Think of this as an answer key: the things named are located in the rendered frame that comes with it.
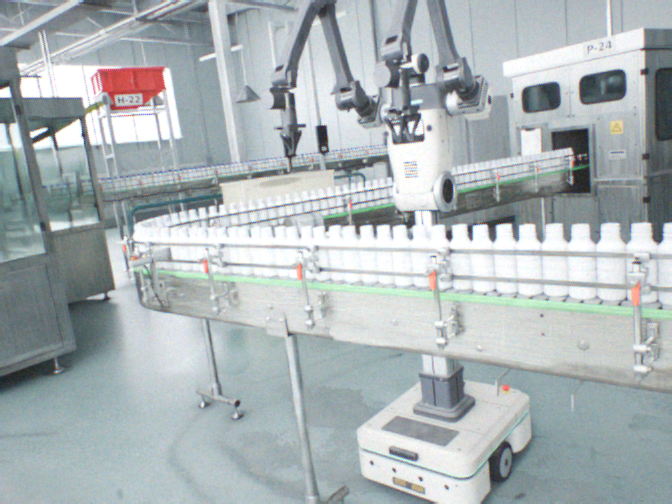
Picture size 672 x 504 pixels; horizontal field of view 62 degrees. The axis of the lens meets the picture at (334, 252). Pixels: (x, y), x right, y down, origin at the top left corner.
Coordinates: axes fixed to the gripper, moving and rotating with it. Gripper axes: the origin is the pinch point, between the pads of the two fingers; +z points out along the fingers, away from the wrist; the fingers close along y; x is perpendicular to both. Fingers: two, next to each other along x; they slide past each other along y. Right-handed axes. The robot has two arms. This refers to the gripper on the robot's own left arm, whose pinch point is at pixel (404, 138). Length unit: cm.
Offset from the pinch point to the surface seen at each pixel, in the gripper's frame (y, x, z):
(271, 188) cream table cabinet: 258, 329, 25
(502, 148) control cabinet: 658, 250, 14
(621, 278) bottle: -15, -60, 36
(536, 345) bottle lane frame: -18, -43, 52
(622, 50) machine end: 346, 18, -54
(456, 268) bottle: -16.1, -22.2, 34.7
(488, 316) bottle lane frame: -19, -31, 46
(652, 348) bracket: -19, -67, 49
